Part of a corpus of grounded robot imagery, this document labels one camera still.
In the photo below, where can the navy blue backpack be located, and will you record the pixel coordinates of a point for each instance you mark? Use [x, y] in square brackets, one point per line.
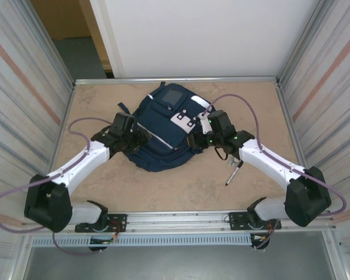
[163, 137]

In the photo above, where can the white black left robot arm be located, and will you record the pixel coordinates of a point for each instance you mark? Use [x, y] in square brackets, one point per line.
[48, 201]

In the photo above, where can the black marker pen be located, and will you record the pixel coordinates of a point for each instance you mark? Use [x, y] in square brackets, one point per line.
[233, 174]

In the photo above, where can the small green circuit board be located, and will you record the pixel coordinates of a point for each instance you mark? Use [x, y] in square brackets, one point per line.
[103, 241]

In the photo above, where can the wide aluminium mounting rail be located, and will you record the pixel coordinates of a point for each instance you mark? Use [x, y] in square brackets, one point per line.
[192, 223]

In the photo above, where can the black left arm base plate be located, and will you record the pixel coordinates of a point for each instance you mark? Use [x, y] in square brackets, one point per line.
[118, 223]

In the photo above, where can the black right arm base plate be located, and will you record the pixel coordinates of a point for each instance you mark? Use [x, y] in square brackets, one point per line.
[236, 220]

